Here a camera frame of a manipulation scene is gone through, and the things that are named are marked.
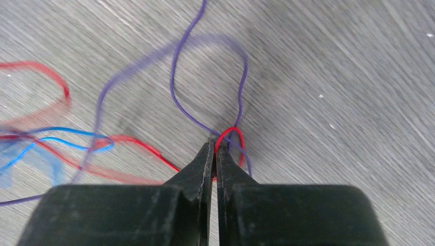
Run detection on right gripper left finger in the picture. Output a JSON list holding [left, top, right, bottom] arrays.
[[18, 141, 213, 245]]

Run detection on red blue purple cables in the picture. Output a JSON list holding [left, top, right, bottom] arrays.
[[0, 0, 254, 208]]

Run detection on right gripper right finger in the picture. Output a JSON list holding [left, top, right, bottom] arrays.
[[216, 147, 388, 245]]

